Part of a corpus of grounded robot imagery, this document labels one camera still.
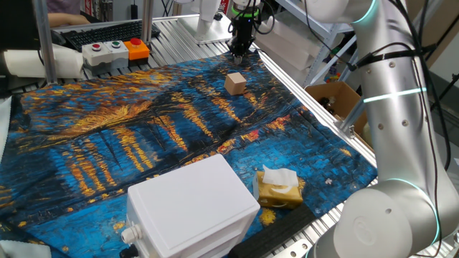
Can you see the yellow tissue pack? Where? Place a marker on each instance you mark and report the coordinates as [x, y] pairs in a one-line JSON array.
[[278, 197]]

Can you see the person's bare forearm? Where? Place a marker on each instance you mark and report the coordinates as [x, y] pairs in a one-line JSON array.
[[64, 19]]

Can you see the small wooden cube block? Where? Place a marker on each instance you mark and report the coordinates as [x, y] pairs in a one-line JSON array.
[[235, 84]]

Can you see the black monitor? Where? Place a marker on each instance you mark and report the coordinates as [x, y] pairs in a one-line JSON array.
[[18, 25]]

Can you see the colourful toy pile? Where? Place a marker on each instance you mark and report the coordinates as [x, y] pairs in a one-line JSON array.
[[332, 77]]

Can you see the brown wooden board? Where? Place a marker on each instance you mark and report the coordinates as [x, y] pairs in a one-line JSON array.
[[448, 18]]

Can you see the beige cloth bag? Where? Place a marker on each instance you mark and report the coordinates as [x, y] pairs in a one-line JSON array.
[[367, 133]]

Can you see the white foam packing block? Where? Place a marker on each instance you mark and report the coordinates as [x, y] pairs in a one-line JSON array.
[[287, 46]]

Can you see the black foam strip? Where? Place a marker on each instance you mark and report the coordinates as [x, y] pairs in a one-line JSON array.
[[272, 233]]

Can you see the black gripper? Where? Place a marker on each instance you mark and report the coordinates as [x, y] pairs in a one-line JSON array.
[[243, 34]]

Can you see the dark bottle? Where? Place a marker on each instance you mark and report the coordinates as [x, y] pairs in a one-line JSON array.
[[328, 104]]

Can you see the aluminium frame post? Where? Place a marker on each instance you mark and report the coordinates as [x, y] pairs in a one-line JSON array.
[[44, 43], [147, 21]]

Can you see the white rolled sheet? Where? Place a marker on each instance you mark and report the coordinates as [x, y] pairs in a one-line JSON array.
[[28, 62]]

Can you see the person's purple shirt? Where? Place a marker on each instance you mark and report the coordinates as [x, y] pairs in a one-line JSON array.
[[64, 5]]

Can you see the grey two-button control box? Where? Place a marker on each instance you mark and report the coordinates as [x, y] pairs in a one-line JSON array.
[[104, 59]]

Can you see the white stand with base plate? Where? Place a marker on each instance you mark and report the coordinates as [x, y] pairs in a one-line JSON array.
[[206, 32]]

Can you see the black round connector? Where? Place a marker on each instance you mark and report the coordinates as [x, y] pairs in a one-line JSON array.
[[128, 251]]

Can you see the open cardboard box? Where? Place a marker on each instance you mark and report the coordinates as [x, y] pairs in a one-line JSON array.
[[344, 95]]

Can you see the aluminium frame strut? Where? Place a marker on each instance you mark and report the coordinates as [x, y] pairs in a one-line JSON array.
[[349, 122]]

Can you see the white plastic drawer box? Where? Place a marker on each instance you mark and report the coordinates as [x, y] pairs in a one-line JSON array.
[[190, 208]]

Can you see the black tripod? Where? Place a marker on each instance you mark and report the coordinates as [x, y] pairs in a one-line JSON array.
[[455, 76]]

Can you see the black computer keyboard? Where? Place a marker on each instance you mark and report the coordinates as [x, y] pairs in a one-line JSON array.
[[107, 32]]

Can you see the aluminium table edge rail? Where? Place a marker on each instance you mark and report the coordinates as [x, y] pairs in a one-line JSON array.
[[297, 89]]

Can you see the grey metal shelf rack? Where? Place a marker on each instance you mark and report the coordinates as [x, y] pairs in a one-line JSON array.
[[321, 61]]

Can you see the black power adapter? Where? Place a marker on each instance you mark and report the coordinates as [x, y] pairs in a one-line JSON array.
[[134, 12]]

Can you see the orange emergency stop box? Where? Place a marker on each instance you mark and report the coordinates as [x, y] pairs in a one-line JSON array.
[[136, 53]]

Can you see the blue starry night tablecloth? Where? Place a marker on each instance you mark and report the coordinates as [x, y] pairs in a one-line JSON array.
[[107, 161]]

